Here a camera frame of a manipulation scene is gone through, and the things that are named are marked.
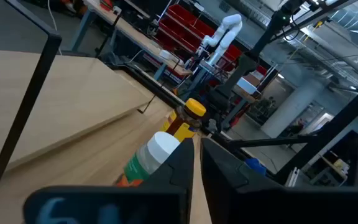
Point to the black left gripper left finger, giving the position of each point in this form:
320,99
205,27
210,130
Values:
172,177

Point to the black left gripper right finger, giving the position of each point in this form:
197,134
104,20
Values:
228,186

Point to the clear bottle white cap green label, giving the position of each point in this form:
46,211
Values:
154,152

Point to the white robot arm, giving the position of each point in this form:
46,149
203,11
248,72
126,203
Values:
225,34

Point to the amber bottle yellow cap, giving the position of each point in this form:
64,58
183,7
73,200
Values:
182,124

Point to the person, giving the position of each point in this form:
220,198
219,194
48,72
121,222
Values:
297,127

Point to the wooden workbench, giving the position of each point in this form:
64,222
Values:
135,34

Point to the red storage bin rack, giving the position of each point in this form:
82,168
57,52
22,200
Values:
182,21

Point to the black aluminium rig frame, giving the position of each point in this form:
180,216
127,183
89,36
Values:
337,124

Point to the wooden shelf black metal frame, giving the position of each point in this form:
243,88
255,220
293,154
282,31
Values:
57,93

